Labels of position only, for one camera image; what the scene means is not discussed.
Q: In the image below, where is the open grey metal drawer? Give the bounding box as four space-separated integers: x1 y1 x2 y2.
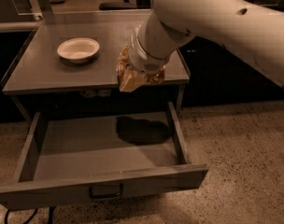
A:
0 103 208 210

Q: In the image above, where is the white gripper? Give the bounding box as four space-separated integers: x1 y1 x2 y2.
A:
117 26 165 92

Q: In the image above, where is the white paper bowl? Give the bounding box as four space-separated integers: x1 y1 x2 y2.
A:
57 37 100 63

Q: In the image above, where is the grey counter cabinet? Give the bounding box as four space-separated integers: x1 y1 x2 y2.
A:
2 21 190 121

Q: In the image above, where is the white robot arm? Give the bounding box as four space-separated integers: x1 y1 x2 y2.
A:
118 0 284 92

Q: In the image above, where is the grey railing ledge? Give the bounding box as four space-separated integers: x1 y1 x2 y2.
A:
0 9 150 33

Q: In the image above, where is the black drawer handle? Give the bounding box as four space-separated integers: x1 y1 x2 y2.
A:
89 183 123 200

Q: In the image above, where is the crushed orange soda can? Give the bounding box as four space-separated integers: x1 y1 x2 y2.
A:
147 66 165 84

